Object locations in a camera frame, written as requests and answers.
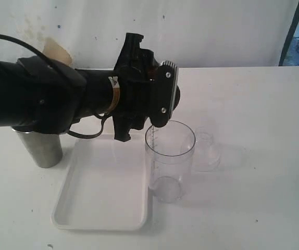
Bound clear domed shaker lid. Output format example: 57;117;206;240
192;127;221;172

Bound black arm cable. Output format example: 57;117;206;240
0;32;67;79

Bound black metal window post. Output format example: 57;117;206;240
278;1;299;66

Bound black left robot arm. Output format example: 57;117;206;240
0;33;159;142

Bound clear plastic shaker cup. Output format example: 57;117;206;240
145;120;196;203

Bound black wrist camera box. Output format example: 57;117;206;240
148;60;180;128

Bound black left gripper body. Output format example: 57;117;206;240
113;33;155;142

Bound stainless steel cup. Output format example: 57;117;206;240
12;128;63;168

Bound white rectangular plastic tray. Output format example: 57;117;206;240
51;134;148;231

